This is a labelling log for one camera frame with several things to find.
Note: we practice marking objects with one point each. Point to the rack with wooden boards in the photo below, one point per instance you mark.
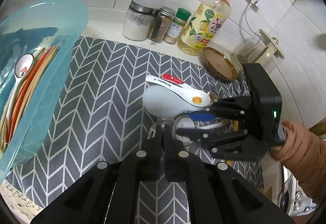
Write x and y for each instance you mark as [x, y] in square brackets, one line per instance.
[319, 128]

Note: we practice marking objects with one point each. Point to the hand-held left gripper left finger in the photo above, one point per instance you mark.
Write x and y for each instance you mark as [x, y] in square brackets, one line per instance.
[152, 158]

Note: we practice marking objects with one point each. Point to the metal spoon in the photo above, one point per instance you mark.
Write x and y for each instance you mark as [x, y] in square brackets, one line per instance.
[154, 131]

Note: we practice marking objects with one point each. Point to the spice jar silver lid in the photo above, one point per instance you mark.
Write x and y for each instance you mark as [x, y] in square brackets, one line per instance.
[163, 25]

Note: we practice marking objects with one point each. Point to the spice jar green lid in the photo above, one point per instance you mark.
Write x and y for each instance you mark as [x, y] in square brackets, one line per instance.
[175, 28]

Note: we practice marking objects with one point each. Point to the glass kettle beige base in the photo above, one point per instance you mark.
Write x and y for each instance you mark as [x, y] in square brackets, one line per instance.
[264, 48]

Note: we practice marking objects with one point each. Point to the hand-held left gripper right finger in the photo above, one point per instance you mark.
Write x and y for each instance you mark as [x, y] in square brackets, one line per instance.
[173, 160]

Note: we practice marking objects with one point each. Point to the white spoon mushroom print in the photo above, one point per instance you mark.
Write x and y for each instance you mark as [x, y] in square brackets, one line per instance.
[24, 63]

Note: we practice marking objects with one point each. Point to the white spoon flower print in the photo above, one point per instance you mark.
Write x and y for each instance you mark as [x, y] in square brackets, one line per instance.
[184, 122]

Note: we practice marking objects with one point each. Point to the grey chevron placemat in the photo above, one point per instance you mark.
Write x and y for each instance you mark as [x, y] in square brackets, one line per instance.
[107, 102]

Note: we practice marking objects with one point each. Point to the person's right forearm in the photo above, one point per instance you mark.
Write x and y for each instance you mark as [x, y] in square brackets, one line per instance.
[310, 170]

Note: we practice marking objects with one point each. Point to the person's right hand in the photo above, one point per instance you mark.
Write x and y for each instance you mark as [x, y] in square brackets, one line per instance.
[290, 147]

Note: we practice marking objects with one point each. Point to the bundle of wooden chopsticks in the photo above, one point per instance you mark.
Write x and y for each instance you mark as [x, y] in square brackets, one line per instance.
[49, 55]

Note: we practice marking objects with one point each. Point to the red chopstick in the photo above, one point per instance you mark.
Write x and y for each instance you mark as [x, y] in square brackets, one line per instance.
[21, 86]
[31, 71]

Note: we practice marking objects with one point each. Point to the blue plastic basin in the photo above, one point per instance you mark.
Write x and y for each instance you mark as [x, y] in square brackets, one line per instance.
[58, 35]

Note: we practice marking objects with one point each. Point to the white spoon duck print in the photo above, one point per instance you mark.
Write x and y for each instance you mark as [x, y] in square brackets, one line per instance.
[196, 99]

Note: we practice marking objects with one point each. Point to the white rice paddle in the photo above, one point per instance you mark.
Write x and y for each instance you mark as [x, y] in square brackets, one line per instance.
[163, 102]

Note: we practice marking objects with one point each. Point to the yellow dish soap bottle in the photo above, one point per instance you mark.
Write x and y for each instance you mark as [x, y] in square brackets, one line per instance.
[203, 30]

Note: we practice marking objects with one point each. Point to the glass jar white powder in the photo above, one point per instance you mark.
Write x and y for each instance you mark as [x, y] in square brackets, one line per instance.
[137, 25]

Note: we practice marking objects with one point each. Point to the brown glass dish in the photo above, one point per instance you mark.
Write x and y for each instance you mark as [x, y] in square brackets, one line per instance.
[219, 63]

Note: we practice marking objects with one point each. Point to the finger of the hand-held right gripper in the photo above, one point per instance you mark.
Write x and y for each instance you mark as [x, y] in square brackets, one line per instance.
[203, 116]
[201, 132]

